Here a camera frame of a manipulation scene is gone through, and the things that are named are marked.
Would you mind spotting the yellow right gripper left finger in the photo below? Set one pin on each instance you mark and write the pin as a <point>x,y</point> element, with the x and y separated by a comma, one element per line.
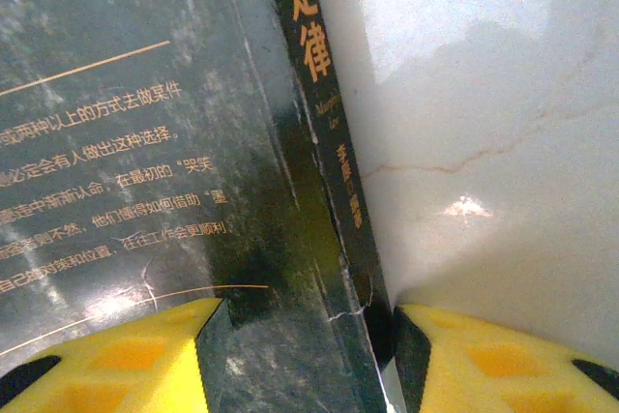
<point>106,369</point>

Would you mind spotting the dark book with orange text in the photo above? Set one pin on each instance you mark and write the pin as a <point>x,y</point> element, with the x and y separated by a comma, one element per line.
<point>145,142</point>

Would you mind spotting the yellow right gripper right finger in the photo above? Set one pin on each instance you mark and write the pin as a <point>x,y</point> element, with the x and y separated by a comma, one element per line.
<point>508,374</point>

